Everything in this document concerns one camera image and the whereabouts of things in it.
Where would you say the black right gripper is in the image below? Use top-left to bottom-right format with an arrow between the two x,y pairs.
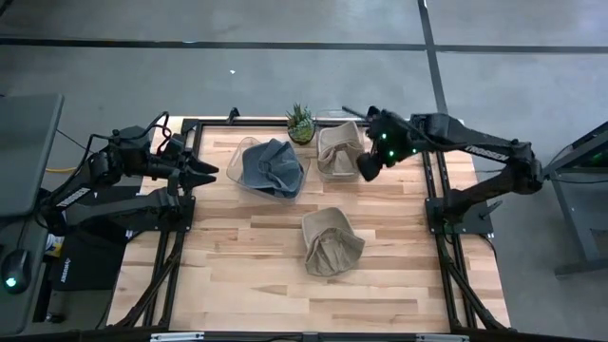
356,107 -> 422,181

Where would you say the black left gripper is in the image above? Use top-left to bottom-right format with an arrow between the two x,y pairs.
163,137 -> 219,194

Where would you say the beige cloth hat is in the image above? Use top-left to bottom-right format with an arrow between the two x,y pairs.
316,121 -> 366,178
301,206 -> 367,278

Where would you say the blue denim hat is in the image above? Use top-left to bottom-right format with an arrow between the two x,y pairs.
240,141 -> 286,191
265,138 -> 306,200

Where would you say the clear plastic bin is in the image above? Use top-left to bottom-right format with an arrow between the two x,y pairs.
313,108 -> 368,184
225,136 -> 313,203

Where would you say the succulent plant in brown pot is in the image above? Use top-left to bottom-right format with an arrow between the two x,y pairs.
285,102 -> 316,146

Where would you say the black controller box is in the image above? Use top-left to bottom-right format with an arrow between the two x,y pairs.
49,231 -> 128,293

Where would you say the black computer mouse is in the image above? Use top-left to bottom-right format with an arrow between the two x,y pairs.
0,248 -> 32,295

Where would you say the grey side desk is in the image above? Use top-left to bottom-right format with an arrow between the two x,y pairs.
0,216 -> 51,336

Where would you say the grey metal stand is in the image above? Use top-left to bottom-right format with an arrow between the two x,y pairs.
542,121 -> 608,280

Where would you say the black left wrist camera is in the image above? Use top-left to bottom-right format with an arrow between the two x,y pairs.
165,134 -> 187,156

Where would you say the black aluminium frame rail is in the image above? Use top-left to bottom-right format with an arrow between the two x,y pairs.
194,118 -> 428,129
421,151 -> 476,330
142,118 -> 205,329

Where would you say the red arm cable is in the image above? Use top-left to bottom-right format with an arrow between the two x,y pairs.
155,125 -> 173,156

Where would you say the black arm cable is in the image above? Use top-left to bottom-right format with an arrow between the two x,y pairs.
87,111 -> 171,143

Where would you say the black diagonal frame brace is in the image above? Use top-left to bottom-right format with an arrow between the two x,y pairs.
111,237 -> 186,330
439,237 -> 507,332

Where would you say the silver metal bracket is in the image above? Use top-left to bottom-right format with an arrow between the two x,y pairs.
416,333 -> 471,342
150,332 -> 205,342

